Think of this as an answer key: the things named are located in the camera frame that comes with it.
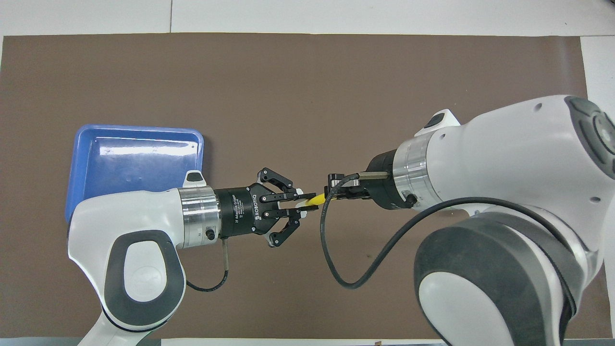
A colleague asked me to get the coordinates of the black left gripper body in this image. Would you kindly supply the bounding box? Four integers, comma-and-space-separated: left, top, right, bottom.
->
214, 184, 270, 238

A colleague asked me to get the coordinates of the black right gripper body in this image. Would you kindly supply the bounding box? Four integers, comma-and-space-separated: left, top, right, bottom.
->
366, 149, 409, 210

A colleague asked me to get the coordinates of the yellow highlighter pen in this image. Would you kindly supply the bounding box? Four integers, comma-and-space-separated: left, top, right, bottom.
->
295, 192, 328, 208

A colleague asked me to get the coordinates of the brown table mat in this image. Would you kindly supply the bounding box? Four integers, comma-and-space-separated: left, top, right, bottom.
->
0, 33, 613, 339

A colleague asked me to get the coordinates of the blue plastic tray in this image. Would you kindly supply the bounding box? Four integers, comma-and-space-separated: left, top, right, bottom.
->
65, 124, 204, 224

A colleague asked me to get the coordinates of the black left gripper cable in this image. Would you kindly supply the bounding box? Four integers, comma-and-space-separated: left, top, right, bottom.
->
186, 239, 229, 292

